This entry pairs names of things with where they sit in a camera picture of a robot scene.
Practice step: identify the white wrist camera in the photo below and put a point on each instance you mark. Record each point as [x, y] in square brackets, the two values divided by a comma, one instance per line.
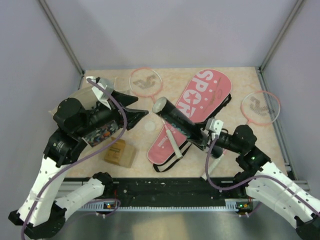
[102, 87]
[214, 125]

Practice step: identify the pink badminton racket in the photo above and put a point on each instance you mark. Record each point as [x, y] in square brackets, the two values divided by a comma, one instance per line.
[259, 110]
[150, 87]

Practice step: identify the pink racket cover bag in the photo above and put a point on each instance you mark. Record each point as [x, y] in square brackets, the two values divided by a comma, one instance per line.
[204, 96]

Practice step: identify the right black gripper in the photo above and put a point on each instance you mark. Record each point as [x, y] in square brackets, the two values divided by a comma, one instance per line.
[201, 143]

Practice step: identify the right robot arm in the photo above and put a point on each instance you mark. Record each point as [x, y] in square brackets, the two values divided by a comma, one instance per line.
[265, 182]

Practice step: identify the black shuttlecock tube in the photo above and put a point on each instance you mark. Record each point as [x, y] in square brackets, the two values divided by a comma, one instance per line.
[172, 115]

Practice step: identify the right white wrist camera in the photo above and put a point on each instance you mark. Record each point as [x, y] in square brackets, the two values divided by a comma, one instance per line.
[214, 125]

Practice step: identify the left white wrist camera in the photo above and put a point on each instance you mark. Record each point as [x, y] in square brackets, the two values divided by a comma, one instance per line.
[102, 87]

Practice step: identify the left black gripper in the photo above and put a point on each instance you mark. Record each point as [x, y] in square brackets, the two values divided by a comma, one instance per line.
[132, 116]

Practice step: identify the white tube lid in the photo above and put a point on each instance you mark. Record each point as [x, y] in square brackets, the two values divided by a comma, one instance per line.
[150, 126]

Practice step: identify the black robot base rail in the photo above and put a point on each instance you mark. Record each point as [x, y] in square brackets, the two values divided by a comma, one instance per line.
[169, 192]

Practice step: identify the left pink badminton racket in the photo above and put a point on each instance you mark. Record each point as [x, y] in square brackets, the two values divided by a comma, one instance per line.
[150, 87]

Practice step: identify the brown cardboard box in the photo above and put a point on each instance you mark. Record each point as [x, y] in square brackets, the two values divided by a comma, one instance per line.
[120, 154]

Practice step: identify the right pink badminton racket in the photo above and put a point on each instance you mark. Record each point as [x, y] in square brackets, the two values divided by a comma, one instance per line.
[259, 110]

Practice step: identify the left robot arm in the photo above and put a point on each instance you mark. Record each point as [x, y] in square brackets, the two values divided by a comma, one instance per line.
[43, 213]

